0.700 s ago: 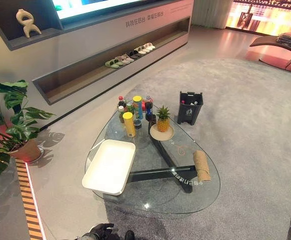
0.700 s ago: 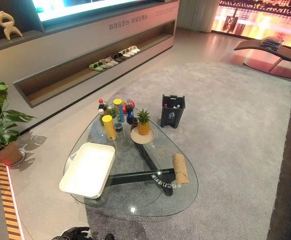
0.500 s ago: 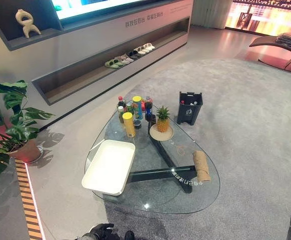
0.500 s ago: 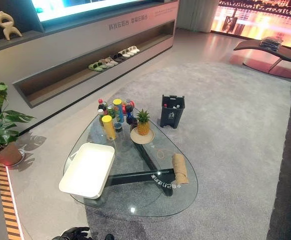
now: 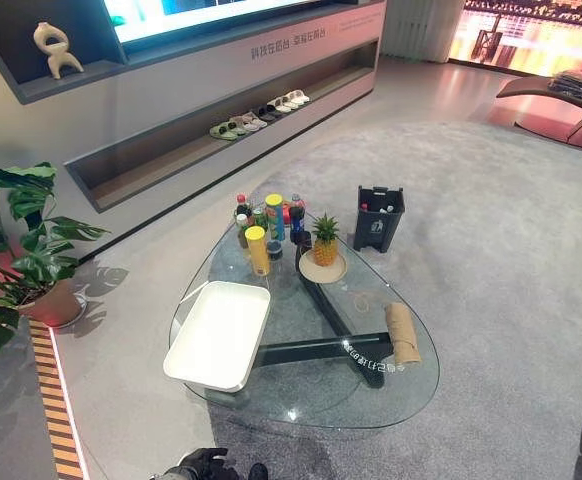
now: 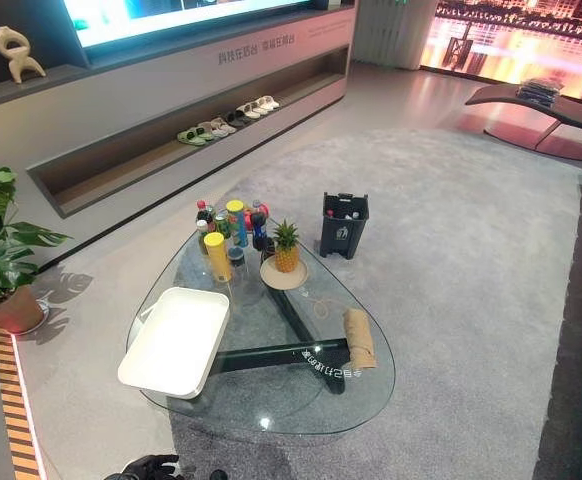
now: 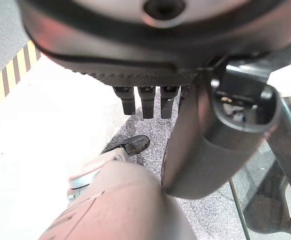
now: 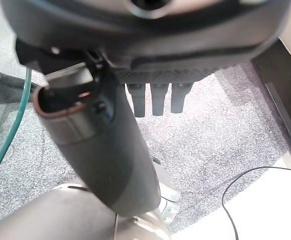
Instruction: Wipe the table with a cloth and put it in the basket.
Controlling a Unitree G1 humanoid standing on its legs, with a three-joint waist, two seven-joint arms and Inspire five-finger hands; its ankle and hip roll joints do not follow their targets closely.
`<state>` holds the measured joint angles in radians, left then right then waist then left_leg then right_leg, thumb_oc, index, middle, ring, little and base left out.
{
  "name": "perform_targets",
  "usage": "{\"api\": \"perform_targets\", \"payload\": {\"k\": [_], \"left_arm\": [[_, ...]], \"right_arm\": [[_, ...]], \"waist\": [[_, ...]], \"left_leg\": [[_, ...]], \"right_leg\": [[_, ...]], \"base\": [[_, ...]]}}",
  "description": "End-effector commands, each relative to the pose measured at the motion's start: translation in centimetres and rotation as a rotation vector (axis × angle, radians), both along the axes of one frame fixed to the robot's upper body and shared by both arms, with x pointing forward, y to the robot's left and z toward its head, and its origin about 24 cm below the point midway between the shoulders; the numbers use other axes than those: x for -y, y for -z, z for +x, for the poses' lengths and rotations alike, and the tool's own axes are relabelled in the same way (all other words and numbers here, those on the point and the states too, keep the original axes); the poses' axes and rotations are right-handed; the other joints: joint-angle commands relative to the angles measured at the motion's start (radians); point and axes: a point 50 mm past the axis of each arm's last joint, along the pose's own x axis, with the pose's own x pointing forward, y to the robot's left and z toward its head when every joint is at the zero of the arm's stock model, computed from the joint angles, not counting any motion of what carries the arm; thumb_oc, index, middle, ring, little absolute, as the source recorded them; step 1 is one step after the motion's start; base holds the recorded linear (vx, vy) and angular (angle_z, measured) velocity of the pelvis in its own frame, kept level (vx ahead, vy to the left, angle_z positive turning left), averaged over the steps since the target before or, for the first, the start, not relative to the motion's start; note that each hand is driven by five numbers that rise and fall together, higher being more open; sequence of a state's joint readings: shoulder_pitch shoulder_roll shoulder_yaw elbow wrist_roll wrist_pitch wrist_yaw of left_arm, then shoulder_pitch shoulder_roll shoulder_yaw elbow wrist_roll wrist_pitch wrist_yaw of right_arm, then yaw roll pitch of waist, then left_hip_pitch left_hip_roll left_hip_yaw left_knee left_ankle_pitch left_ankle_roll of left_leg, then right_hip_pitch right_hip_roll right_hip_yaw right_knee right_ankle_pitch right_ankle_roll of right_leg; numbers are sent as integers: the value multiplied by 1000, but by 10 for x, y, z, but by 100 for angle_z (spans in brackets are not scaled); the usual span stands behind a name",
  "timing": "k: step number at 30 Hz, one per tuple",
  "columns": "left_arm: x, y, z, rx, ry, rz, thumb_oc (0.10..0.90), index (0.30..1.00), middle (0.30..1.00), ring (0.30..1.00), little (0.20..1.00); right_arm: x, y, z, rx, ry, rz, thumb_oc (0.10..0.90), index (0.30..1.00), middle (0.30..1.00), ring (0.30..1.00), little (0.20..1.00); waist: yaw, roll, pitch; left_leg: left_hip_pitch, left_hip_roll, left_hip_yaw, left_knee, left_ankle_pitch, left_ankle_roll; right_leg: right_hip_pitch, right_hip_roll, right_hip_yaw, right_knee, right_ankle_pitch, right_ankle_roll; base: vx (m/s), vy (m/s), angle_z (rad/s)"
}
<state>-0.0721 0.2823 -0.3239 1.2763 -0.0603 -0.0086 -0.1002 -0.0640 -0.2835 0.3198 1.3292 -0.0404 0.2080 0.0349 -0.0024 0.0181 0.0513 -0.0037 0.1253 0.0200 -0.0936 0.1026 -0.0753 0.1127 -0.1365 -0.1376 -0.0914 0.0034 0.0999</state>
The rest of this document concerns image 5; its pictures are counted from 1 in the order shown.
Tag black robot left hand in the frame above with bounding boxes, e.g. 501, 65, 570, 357
163, 447, 270, 480

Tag white rectangular basket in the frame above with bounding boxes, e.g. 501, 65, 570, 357
162, 280, 272, 393

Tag tan folded cloth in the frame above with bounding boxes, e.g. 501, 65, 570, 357
384, 301, 422, 365

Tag yellow black striped strip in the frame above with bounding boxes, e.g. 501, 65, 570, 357
28, 318, 86, 480

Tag terracotta plant pot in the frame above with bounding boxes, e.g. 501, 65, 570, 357
18, 278, 83, 327

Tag beige round plate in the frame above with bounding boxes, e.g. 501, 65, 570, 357
298, 248, 348, 284

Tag pineapple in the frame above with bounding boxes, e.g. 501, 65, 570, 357
311, 211, 341, 268

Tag green chip can yellow lid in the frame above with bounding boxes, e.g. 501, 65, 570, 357
264, 193, 286, 244

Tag dark drink bottle red cap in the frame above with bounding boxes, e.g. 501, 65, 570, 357
233, 193, 252, 224

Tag cola bottle red cap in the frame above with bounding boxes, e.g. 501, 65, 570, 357
289, 193, 307, 240

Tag green monstera plant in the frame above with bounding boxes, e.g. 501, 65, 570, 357
0, 153, 111, 355

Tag black trash bin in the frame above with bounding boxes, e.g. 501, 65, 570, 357
352, 185, 407, 253

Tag grey carpet rug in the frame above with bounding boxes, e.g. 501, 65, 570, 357
205, 119, 582, 480

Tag cream slipper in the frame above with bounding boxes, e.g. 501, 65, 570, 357
283, 89, 313, 109

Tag beige abstract sculpture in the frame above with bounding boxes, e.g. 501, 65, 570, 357
32, 21, 85, 81

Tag large tv screen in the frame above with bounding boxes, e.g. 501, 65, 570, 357
102, 0, 345, 45

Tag white curtain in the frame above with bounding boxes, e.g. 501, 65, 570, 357
380, 0, 465, 64

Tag dark red curved bench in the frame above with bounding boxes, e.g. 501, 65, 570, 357
486, 74, 582, 151

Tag dark stacked items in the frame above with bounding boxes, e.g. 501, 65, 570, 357
549, 69, 582, 102

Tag grey wall media cabinet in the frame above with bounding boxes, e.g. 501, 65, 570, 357
0, 0, 388, 215

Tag orange glowing wall display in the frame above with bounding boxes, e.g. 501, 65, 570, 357
448, 0, 582, 92

